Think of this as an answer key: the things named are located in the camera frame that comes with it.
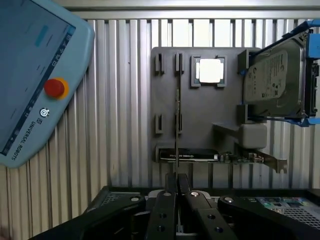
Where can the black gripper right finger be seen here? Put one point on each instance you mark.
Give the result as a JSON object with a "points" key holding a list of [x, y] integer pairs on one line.
{"points": [[200, 212]]}

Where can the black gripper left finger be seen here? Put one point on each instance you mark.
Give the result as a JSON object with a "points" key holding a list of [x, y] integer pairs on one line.
{"points": [[160, 212]]}

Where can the black PC case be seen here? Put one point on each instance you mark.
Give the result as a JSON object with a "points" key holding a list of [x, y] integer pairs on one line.
{"points": [[250, 200]]}

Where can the black graphics card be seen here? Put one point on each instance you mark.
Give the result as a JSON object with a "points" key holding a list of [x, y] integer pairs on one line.
{"points": [[215, 156]]}

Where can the grey parts rack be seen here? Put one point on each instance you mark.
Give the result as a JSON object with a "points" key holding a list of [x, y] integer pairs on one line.
{"points": [[200, 105]]}

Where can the silver CPU chip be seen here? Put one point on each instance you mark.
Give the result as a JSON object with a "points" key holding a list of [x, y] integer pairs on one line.
{"points": [[209, 71]]}

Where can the hard disk drive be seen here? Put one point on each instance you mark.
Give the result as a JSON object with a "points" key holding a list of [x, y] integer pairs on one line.
{"points": [[275, 80]]}

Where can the grey teach pendant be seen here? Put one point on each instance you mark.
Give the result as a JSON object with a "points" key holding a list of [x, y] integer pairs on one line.
{"points": [[37, 82]]}

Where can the blue disk caddy frame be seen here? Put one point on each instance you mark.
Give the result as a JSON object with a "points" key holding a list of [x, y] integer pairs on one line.
{"points": [[308, 75]]}

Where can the aluminium frame rail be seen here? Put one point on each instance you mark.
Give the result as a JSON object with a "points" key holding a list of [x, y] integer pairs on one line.
{"points": [[195, 14]]}

